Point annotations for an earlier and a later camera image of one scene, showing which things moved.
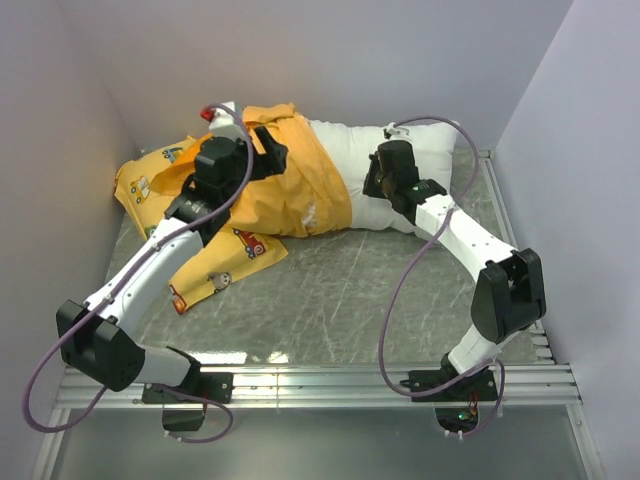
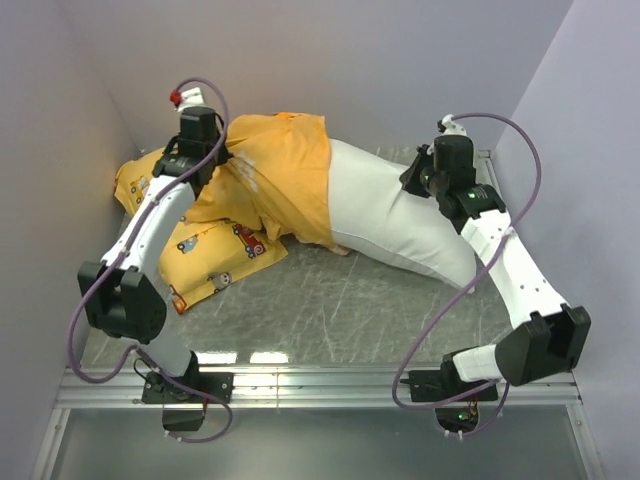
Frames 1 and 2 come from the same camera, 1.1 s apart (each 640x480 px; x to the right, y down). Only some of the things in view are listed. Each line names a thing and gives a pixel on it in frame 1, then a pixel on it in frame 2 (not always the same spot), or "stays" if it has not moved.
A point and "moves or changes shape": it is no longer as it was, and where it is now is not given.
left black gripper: (273, 161) → (222, 154)
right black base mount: (478, 387) stays
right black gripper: (369, 188) → (412, 178)
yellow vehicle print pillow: (221, 261) stays
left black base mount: (213, 386) stays
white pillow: (433, 145) moves or changes shape
